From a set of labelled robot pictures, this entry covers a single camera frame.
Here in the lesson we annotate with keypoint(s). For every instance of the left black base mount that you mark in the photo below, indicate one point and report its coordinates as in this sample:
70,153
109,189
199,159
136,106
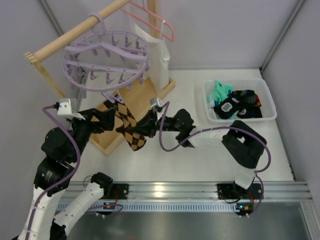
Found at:
119,191

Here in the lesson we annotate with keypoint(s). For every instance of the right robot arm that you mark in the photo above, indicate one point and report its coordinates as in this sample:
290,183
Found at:
244,144

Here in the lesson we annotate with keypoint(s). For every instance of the white garment on hanger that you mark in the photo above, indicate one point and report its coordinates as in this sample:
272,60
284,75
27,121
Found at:
159,57

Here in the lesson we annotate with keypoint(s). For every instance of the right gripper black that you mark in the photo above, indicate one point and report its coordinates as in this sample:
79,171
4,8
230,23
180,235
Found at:
149,122

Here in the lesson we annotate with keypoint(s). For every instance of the aluminium mounting rail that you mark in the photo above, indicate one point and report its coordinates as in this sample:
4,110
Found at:
274,191

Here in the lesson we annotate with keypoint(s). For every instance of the white plastic basket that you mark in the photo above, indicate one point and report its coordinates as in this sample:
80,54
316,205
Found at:
258,85

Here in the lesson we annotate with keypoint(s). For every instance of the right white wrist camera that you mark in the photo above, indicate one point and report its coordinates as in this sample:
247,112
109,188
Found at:
157,106

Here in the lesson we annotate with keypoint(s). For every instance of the grey slotted cable duct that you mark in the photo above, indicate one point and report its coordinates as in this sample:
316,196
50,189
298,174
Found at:
153,206

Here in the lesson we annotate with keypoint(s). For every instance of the black red yellow argyle sock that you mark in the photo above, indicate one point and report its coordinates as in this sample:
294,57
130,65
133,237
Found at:
257,102

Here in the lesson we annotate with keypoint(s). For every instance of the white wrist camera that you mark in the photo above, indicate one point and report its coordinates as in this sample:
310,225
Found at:
157,106
67,108

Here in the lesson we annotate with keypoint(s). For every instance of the black blue sock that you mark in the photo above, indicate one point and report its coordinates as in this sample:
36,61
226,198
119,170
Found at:
229,104

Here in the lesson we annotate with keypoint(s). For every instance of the mint green sock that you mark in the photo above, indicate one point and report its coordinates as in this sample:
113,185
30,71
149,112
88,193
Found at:
218,94
227,115

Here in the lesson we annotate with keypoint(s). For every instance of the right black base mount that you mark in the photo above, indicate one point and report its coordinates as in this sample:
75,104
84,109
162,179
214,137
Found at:
226,191

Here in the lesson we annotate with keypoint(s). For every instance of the black tan argyle sock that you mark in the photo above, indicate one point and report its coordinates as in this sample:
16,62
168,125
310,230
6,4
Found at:
136,141

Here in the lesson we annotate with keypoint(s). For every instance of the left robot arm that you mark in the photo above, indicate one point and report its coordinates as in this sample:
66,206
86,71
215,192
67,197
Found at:
63,149

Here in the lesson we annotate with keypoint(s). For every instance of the black sock with grey patches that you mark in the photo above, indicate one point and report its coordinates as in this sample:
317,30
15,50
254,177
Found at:
249,113

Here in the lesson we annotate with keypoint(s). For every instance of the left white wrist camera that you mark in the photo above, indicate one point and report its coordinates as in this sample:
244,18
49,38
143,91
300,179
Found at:
67,108

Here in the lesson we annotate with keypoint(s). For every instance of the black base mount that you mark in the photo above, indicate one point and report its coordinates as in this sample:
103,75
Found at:
226,191
119,191

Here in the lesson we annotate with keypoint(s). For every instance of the wooden clothes rack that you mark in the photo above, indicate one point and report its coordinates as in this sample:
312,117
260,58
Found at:
137,99

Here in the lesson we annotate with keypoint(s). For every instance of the pink clothes hanger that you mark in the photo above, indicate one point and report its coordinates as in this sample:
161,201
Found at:
155,23

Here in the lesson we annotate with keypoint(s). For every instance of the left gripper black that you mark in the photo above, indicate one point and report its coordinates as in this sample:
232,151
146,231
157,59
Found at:
92,120

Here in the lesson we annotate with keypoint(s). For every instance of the purple round clip hanger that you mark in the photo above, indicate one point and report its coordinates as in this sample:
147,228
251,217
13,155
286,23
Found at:
122,56

